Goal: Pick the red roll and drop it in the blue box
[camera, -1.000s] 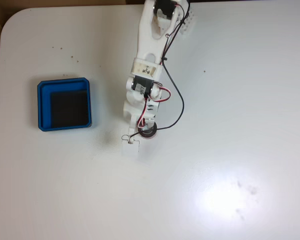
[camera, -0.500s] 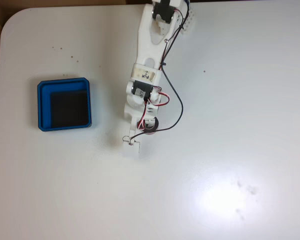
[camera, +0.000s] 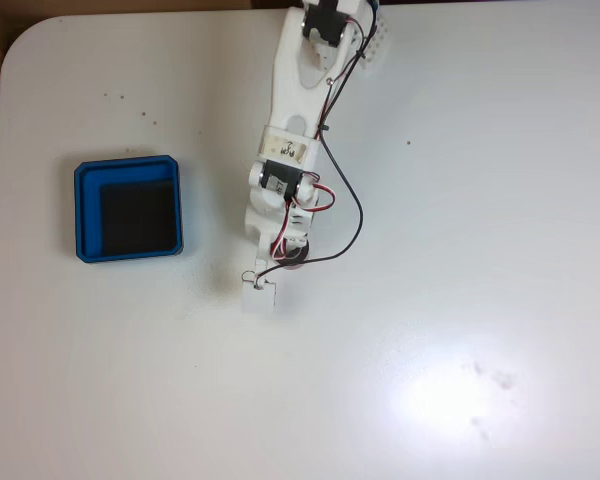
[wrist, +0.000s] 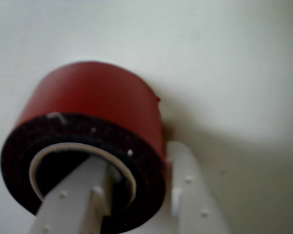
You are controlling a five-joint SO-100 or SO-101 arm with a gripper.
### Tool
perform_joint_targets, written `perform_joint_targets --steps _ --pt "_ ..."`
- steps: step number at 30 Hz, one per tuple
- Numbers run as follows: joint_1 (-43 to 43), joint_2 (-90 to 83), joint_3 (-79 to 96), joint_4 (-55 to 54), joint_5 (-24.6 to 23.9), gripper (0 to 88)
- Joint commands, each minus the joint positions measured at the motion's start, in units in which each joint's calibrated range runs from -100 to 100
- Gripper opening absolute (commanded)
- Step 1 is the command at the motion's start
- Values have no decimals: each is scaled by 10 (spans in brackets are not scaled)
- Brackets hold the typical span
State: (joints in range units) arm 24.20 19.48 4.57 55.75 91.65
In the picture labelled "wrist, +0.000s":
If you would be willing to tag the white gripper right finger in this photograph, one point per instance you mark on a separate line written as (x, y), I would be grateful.
(193, 190)

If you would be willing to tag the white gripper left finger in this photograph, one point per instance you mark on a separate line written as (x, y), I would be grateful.
(70, 195)

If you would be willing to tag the red tape roll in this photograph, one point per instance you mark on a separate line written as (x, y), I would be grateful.
(88, 92)

